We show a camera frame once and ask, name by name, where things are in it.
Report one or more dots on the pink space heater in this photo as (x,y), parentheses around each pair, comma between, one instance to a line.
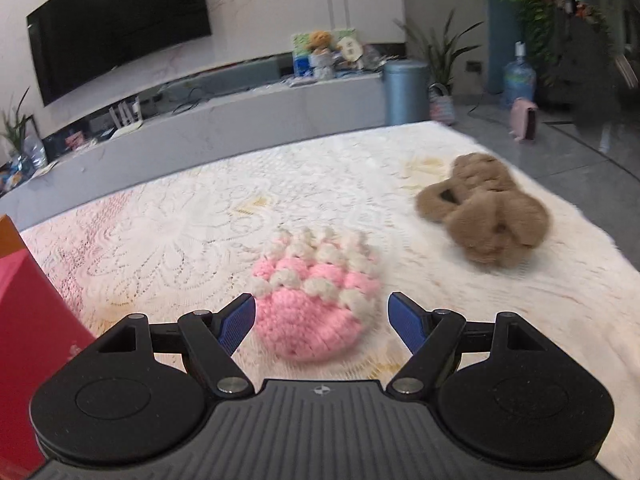
(524,120)

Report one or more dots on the brown plush toy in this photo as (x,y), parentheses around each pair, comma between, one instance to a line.
(480,230)

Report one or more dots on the green blue picture board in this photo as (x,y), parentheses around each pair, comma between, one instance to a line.
(300,60)

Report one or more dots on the grey blue trash can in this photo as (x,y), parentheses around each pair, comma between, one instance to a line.
(405,92)

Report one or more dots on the blue water jug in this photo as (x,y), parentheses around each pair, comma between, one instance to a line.
(519,80)

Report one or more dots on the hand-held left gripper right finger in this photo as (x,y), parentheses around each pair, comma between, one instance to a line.
(407,322)

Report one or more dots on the marble television console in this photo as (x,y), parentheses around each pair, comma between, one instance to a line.
(225,125)

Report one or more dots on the red lid plastic container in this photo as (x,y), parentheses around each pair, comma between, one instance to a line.
(30,335)

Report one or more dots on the wall socket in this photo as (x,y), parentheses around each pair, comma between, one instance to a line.
(473,66)

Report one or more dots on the small teddy bear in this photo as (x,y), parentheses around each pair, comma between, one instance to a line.
(320,52)

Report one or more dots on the white round ornament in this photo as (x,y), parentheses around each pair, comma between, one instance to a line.
(350,50)

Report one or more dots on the snack packets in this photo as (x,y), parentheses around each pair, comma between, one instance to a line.
(10,179)

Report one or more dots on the long leaf potted plant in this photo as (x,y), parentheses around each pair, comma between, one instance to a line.
(440,55)

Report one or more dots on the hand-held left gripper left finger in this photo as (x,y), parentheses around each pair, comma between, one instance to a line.
(239,322)

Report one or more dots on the pink white crochet pouch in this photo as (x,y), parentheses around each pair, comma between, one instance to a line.
(310,320)

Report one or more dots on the dark cabinet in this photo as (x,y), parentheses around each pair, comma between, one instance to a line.
(595,75)

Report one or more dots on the orange cardboard box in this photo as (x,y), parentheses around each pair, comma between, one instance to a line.
(7,237)

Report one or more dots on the green plant in glass vase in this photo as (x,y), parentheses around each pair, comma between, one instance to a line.
(15,135)

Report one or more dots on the white lace blanket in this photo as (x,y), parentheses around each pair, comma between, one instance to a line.
(175,240)

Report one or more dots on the leafy green plant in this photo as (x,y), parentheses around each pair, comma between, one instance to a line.
(540,5)

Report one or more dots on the small pink box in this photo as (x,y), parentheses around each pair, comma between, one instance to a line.
(74,140)

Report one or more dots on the black wall television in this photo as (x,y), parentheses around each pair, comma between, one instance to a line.
(115,25)

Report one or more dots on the pastel woven bag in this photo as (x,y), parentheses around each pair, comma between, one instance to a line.
(442,107)

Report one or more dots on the white router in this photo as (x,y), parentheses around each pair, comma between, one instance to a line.
(126,125)

